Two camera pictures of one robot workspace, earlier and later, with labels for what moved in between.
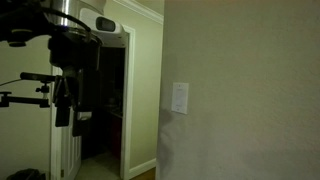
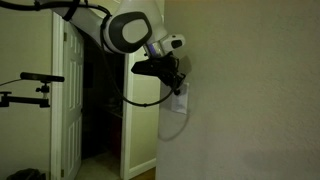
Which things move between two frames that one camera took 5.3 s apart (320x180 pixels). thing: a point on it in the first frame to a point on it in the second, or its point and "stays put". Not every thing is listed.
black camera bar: [37, 76] stays put
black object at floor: [27, 174] stays put
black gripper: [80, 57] to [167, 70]
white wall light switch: [180, 95] stays put
